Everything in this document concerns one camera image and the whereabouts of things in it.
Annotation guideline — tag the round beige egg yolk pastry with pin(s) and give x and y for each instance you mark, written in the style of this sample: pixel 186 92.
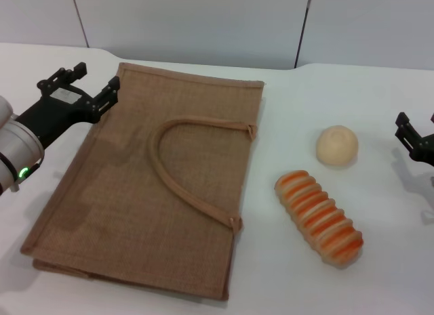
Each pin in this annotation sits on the round beige egg yolk pastry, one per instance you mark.
pixel 337 145

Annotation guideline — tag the brown jute tote bag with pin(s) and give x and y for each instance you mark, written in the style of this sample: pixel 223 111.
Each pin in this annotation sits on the brown jute tote bag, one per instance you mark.
pixel 135 193

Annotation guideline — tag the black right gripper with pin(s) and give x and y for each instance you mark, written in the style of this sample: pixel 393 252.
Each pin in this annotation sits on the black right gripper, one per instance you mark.
pixel 425 149

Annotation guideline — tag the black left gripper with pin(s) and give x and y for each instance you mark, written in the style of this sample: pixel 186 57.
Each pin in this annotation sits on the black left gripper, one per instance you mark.
pixel 64 105

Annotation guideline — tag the orange striped bread loaf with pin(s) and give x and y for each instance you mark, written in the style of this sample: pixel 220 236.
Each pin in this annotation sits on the orange striped bread loaf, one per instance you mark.
pixel 318 216

